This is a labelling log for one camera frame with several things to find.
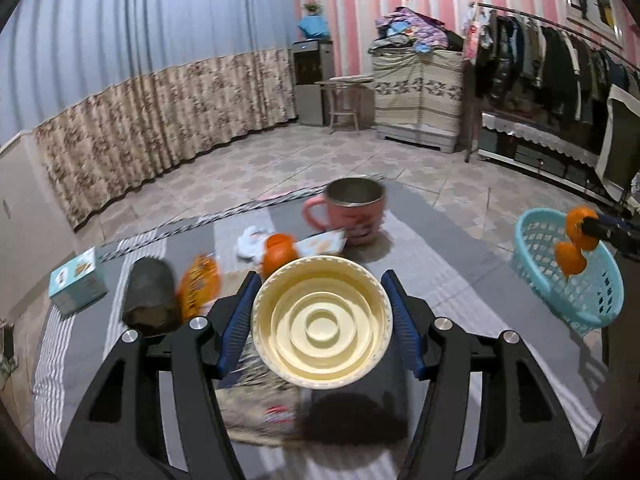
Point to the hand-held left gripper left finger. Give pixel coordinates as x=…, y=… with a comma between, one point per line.
x=240, y=320

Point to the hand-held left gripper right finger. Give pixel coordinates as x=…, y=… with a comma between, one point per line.
x=402, y=320

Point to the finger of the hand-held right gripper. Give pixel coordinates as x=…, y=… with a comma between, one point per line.
x=615, y=232

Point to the orange toy fruit pair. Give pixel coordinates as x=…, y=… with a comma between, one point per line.
x=580, y=220

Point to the cream round plastic lid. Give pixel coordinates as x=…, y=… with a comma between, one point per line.
x=320, y=325

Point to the printed snack bag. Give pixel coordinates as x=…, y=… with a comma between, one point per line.
x=250, y=400

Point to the teal plastic basket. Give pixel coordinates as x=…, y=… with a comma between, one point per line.
x=540, y=270

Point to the light blue tissue packet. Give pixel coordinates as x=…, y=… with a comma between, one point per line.
x=320, y=245

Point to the orange snack packet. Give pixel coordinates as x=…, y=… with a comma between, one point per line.
x=200, y=285

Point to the grey striped mat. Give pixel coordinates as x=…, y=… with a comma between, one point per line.
x=450, y=270

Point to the white crumpled tissue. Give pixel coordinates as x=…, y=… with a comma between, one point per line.
x=250, y=245

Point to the dark chair with cream trim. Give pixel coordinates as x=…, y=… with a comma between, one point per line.
x=622, y=140

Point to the dark cylindrical roll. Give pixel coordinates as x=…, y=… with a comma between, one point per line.
x=150, y=295

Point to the pink mug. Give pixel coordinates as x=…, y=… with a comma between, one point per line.
x=360, y=220

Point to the low cabinet with lace cloth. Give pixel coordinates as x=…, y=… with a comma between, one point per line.
x=540, y=135

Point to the small blue box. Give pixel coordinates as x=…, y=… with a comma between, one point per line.
x=75, y=275

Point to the metal clothes rack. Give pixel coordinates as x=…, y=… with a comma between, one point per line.
x=469, y=135

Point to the cloth-covered cabinet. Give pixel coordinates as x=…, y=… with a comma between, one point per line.
x=417, y=95

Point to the small stool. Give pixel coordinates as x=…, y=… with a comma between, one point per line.
x=345, y=82

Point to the grey water dispenser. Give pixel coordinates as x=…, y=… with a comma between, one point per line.
x=312, y=85

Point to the blue and floral curtain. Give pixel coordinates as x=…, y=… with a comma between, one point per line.
x=125, y=60

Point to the pile of colourful clothes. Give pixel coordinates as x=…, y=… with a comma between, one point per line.
x=415, y=30

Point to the blue covered water bottle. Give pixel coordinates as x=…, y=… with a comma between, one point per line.
x=314, y=27

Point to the small potted plant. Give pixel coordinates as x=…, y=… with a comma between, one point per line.
x=312, y=8

